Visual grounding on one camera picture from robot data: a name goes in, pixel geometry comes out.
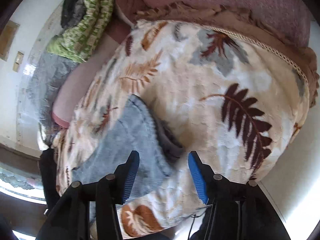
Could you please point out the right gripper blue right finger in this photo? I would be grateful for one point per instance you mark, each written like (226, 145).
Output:
(214, 191)

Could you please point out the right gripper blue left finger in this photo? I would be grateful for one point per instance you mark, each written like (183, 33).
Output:
(112, 190)

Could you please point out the grey denim pants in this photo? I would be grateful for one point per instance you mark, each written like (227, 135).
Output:
(137, 129)

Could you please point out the black clothing pile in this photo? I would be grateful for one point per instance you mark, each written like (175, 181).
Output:
(72, 13)

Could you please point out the leaf pattern fleece blanket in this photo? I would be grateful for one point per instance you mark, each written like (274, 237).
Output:
(235, 101)

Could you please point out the grey quilted pillow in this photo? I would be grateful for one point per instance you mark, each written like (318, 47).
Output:
(50, 74)

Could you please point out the green patterned folded cloth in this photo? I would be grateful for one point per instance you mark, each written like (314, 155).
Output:
(78, 43)

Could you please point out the brown fringed sofa cover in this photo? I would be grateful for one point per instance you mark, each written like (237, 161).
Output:
(241, 21)

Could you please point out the wall light switch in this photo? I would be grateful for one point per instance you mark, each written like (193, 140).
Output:
(18, 61)

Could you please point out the framed wall picture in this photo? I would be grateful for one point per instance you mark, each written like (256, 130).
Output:
(6, 38)

